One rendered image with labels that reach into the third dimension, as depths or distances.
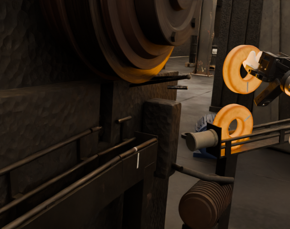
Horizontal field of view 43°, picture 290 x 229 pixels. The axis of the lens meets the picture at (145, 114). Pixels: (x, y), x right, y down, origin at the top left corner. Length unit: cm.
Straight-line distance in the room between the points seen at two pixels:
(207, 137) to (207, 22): 864
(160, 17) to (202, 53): 905
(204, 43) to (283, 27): 634
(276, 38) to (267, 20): 20
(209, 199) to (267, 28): 262
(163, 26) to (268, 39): 286
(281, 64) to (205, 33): 869
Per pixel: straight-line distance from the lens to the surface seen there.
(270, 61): 112
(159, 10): 75
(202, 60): 980
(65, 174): 81
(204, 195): 116
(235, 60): 120
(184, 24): 90
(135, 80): 86
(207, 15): 980
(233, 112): 126
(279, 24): 354
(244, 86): 123
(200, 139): 119
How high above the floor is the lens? 100
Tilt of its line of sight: 13 degrees down
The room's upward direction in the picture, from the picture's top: 4 degrees clockwise
